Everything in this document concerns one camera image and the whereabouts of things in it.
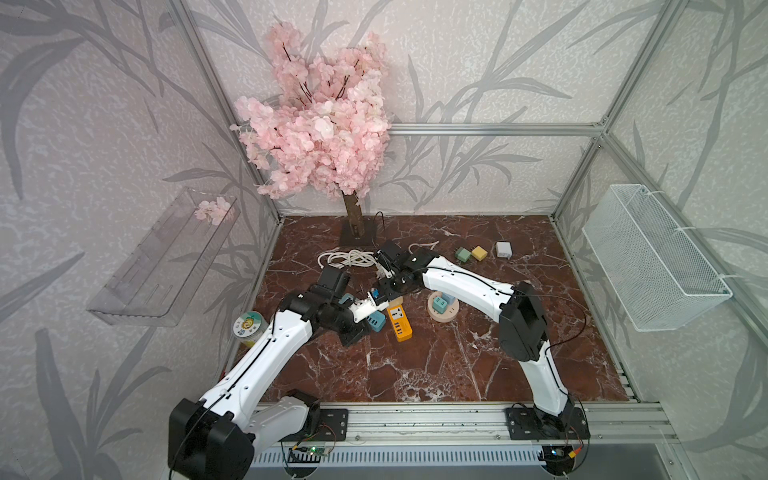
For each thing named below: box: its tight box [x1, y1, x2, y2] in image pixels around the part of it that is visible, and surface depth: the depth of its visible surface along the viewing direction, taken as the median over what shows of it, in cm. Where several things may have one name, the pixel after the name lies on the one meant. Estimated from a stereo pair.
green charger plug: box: [455, 247, 471, 263], surface depth 110 cm
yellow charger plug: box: [471, 245, 488, 262], surface depth 110 cm
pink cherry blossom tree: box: [230, 22, 391, 246], surface depth 75 cm
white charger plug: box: [496, 241, 513, 259], surface depth 110 cm
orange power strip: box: [386, 304, 413, 343], surface depth 91 cm
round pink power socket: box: [427, 291, 460, 323], surface depth 93 cm
